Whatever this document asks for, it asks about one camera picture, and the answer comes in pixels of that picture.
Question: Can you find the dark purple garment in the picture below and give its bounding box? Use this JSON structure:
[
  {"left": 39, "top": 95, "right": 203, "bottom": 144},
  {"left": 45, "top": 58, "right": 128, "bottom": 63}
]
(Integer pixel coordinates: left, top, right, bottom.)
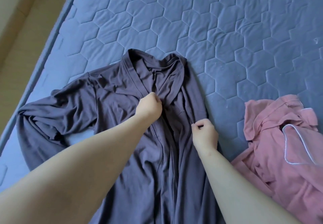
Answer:
[{"left": 15, "top": 48, "right": 226, "bottom": 224}]

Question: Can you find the person's left forearm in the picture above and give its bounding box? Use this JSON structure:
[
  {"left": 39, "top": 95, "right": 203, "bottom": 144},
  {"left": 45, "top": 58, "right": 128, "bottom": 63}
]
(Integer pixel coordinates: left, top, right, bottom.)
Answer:
[{"left": 0, "top": 113, "right": 152, "bottom": 224}]

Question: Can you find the pink pajama shirt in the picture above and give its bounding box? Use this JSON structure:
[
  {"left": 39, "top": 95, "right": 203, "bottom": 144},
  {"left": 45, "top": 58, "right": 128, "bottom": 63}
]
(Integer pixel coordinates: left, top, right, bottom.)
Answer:
[{"left": 230, "top": 94, "right": 323, "bottom": 224}]

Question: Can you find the blue quilted mattress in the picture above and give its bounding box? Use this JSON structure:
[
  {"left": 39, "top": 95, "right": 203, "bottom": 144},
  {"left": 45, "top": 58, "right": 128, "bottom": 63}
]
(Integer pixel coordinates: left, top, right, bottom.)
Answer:
[{"left": 0, "top": 0, "right": 323, "bottom": 224}]

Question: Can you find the person's left hand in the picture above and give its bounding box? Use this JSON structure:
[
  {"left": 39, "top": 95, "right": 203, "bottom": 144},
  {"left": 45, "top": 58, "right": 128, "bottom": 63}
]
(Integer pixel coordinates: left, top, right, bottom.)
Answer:
[{"left": 134, "top": 91, "right": 164, "bottom": 127}]

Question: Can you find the person's right hand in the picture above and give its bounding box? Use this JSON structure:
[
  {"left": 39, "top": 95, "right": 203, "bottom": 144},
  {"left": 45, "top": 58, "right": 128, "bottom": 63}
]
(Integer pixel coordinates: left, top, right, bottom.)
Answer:
[{"left": 191, "top": 118, "right": 220, "bottom": 156}]

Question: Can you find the person's right forearm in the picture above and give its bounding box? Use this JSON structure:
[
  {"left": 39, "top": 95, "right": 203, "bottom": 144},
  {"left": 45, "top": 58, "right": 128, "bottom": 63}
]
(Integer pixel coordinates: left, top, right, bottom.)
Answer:
[{"left": 197, "top": 145, "right": 302, "bottom": 224}]

